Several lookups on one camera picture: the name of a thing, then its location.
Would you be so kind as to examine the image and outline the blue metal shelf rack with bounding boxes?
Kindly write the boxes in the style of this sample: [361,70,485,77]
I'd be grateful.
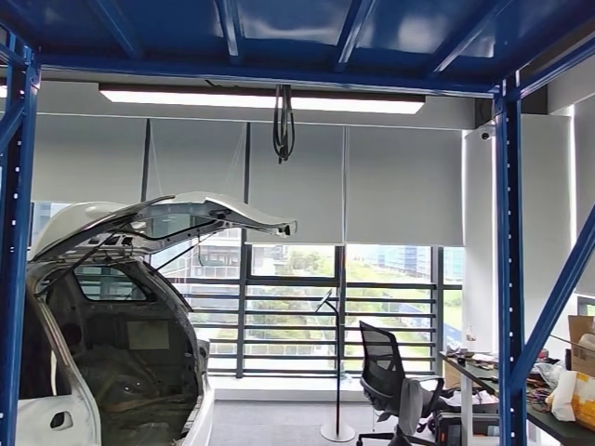
[0,0,595,446]

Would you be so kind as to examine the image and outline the grey roller blind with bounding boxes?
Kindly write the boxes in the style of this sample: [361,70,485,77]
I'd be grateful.
[32,116,346,245]
[346,125,464,247]

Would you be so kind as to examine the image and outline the grey window railing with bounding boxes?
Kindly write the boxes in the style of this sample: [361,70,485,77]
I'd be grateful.
[169,280,463,376]

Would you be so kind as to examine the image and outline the black mesh office chair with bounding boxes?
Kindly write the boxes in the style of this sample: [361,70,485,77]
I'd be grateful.
[356,320,445,446]

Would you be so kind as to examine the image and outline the long ceiling light panel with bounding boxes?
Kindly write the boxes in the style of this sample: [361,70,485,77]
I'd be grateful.
[98,84,426,116]

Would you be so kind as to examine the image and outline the black floor stand round base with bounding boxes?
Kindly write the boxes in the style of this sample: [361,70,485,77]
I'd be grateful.
[316,289,356,443]

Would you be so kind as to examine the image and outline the grey hanging cloth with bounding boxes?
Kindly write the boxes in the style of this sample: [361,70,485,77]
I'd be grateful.
[397,377,424,439]

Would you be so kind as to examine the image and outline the black equipment case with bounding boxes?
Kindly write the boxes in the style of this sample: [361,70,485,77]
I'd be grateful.
[434,411,501,446]

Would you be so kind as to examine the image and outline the white car with open tailgate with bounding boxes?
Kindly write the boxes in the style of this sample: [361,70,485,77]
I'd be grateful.
[16,191,298,446]

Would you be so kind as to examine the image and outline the dark-topped desk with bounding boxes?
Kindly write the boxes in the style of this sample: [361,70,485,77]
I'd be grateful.
[439,351,595,446]

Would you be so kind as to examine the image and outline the open cardboard box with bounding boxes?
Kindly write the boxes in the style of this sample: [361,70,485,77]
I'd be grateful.
[564,315,595,378]

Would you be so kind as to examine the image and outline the white and yellow plastic bag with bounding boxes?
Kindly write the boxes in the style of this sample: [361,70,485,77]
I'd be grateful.
[546,369,595,432]

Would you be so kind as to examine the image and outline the black hanging cable loop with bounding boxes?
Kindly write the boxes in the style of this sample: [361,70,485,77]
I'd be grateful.
[273,85,296,165]

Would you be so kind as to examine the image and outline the pile of coloured cables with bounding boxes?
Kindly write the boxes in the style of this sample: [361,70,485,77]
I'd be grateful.
[525,362,559,408]

